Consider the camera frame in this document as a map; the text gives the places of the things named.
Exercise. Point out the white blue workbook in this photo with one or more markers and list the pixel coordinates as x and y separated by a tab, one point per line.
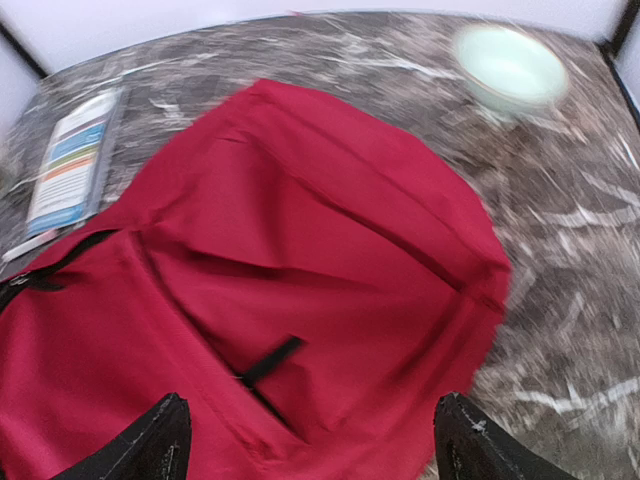
68	181

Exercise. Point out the red student backpack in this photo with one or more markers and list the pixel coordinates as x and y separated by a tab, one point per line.
311	280

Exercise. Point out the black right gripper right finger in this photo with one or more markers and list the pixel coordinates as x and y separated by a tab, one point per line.
469	445

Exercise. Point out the white pink-tipped marker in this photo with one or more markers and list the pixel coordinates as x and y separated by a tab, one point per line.
30	245

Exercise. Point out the pale green ceramic bowl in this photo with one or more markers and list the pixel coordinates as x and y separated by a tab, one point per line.
509	72

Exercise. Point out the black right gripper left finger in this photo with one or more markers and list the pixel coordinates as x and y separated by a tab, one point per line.
157	445

